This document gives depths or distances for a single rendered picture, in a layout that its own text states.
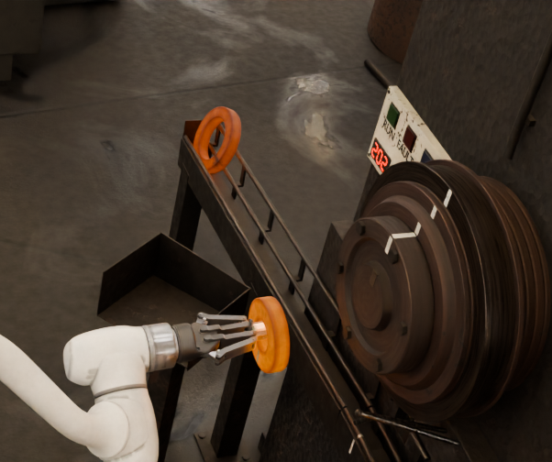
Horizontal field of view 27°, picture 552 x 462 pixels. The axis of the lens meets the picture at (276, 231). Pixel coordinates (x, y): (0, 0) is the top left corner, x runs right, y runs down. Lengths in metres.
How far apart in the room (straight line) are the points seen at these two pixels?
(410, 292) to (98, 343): 0.61
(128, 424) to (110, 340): 0.17
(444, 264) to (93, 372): 0.69
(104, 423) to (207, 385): 1.26
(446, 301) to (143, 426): 0.62
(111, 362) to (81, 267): 1.48
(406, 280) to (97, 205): 2.09
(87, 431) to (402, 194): 0.70
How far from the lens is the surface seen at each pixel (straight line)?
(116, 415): 2.12
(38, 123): 4.22
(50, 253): 3.67
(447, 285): 1.92
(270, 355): 2.29
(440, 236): 1.94
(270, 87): 4.66
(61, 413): 2.03
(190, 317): 2.65
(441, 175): 1.97
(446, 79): 2.23
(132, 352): 2.18
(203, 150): 3.16
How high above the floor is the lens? 2.42
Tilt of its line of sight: 38 degrees down
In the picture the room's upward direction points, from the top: 15 degrees clockwise
